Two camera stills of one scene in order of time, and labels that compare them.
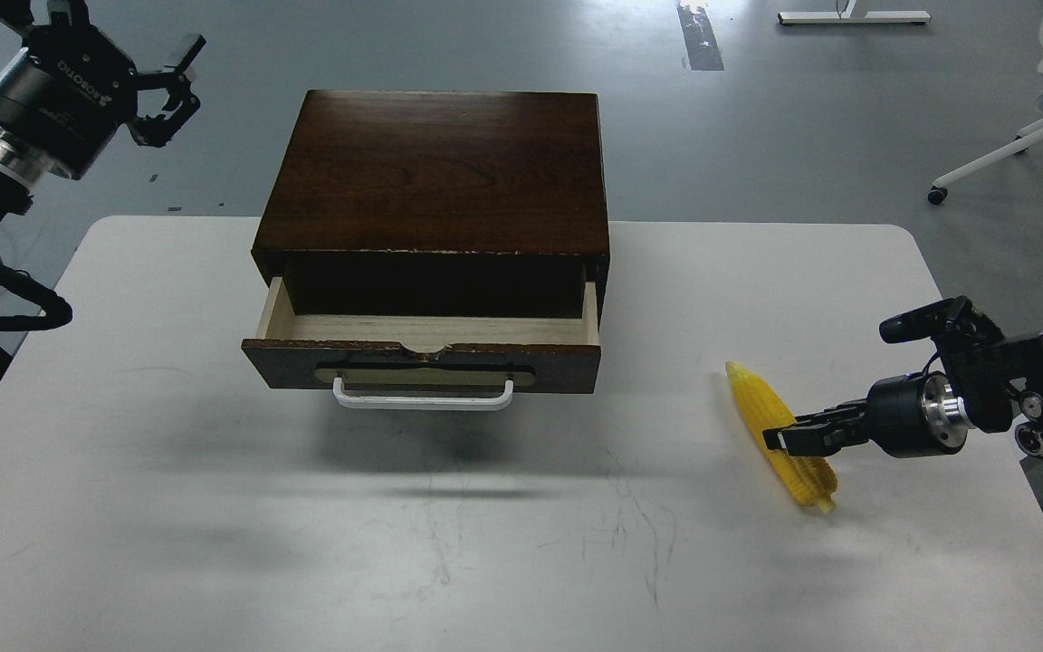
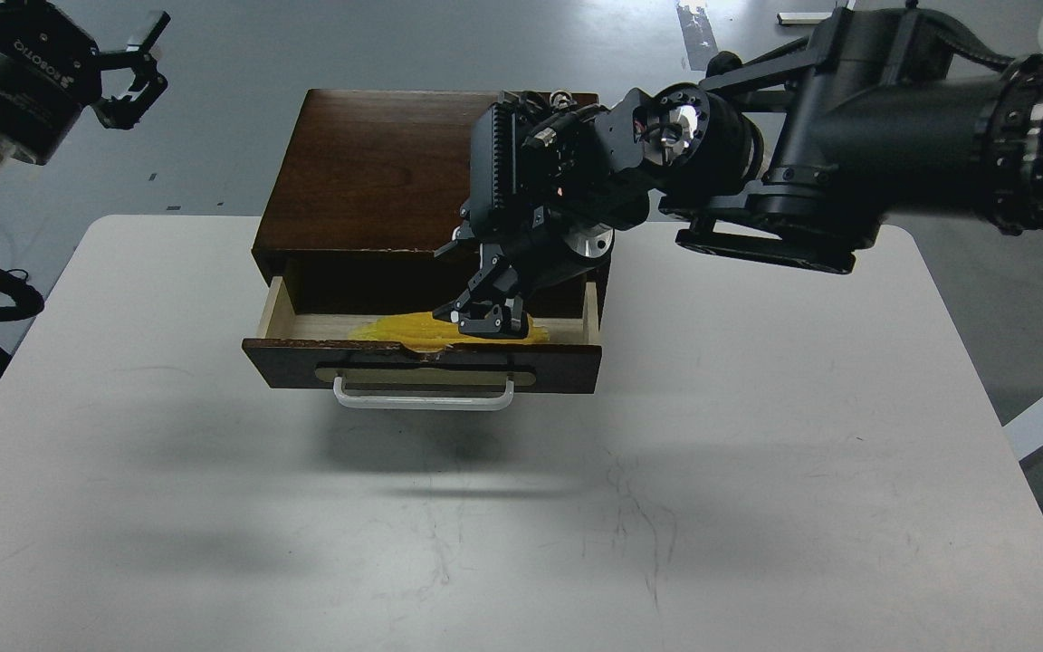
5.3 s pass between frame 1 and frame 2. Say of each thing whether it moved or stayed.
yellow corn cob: moved
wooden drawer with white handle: stayed
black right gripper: moved
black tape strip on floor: stayed
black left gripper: moved
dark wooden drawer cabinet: stayed
